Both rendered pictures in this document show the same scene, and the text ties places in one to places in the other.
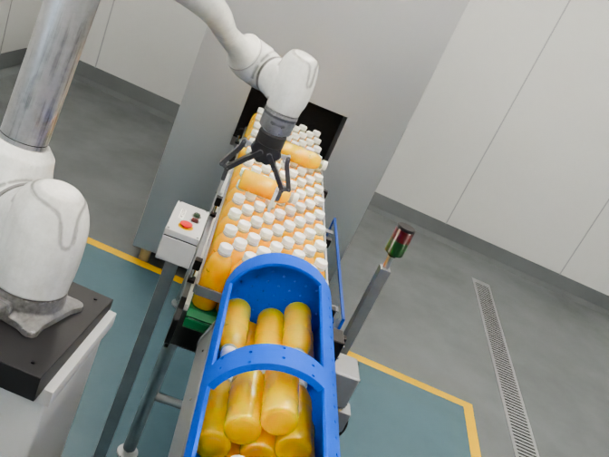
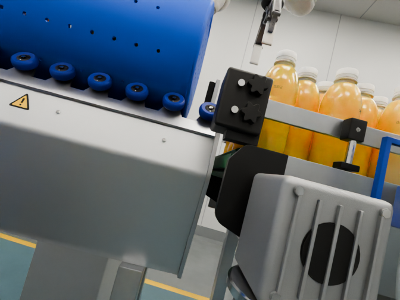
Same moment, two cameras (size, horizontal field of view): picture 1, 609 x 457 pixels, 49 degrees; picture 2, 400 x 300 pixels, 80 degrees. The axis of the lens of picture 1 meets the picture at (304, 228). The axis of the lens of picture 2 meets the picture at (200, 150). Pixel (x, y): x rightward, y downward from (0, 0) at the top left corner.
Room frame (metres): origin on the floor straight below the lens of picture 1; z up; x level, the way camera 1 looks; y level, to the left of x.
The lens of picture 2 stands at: (1.65, -0.57, 0.84)
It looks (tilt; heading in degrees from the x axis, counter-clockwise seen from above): 5 degrees up; 98
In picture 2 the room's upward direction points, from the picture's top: 15 degrees clockwise
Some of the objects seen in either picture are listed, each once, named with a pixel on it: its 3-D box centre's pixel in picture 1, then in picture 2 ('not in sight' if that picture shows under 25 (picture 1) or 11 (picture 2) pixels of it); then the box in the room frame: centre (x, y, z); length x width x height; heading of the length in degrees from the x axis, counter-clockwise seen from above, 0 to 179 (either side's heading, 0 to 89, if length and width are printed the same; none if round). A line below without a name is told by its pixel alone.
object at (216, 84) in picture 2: not in sight; (206, 109); (1.57, 0.00, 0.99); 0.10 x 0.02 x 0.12; 100
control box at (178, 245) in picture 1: (183, 233); not in sight; (1.72, 0.32, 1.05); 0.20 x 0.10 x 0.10; 10
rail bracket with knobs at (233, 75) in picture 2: (324, 346); (238, 111); (1.64, -0.19, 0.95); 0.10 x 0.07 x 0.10; 100
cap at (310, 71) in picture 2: not in sight; (306, 75); (1.76, -0.06, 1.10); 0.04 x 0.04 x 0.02
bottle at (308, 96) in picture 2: not in sight; (296, 120); (1.76, -0.06, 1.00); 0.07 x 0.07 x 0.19
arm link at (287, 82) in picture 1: (290, 80); not in sight; (1.67, 0.19, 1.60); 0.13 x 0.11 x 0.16; 54
